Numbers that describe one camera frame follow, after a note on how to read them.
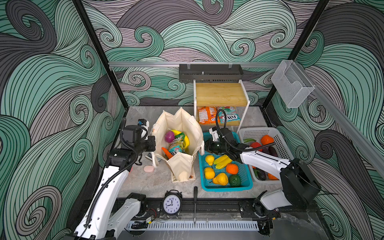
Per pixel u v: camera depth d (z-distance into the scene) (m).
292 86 0.81
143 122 0.62
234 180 0.78
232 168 0.81
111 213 0.42
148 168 0.86
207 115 0.92
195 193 0.77
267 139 0.92
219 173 0.80
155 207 0.74
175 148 0.80
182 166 0.75
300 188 0.42
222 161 0.87
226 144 0.65
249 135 0.98
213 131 0.79
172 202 0.73
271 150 0.91
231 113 0.92
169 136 0.88
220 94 0.81
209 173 0.80
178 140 0.88
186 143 0.90
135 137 0.53
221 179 0.78
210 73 0.95
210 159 0.87
